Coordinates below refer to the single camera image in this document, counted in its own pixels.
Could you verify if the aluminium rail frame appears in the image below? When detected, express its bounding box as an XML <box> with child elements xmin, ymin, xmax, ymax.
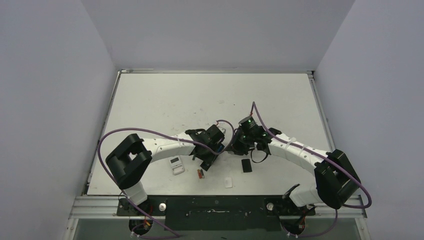
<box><xmin>69</xmin><ymin>195</ymin><xmax>133</xmax><ymax>220</ymax></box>

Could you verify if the black battery cover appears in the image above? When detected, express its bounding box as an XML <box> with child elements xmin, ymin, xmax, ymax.
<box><xmin>241</xmin><ymin>158</ymin><xmax>253</xmax><ymax>173</ymax></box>

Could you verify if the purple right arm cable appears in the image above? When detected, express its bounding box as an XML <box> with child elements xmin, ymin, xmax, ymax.
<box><xmin>251</xmin><ymin>101</ymin><xmax>373</xmax><ymax>210</ymax></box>

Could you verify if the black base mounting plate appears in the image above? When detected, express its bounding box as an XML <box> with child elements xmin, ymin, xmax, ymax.
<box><xmin>115</xmin><ymin>194</ymin><xmax>316</xmax><ymax>233</ymax></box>

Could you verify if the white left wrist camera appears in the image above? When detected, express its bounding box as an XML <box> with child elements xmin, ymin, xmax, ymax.
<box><xmin>215</xmin><ymin>124</ymin><xmax>227</xmax><ymax>135</ymax></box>

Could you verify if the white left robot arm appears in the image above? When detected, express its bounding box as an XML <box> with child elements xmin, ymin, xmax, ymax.
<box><xmin>102</xmin><ymin>125</ymin><xmax>225</xmax><ymax>216</ymax></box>

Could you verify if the white battery cover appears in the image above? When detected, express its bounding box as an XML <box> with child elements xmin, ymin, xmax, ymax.
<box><xmin>224</xmin><ymin>177</ymin><xmax>233</xmax><ymax>189</ymax></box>

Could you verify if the white red remote control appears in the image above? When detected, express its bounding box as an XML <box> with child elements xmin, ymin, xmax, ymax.
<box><xmin>168</xmin><ymin>156</ymin><xmax>185</xmax><ymax>176</ymax></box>

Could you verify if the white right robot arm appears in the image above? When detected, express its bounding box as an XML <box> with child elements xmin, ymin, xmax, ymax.
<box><xmin>228</xmin><ymin>116</ymin><xmax>360</xmax><ymax>215</ymax></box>

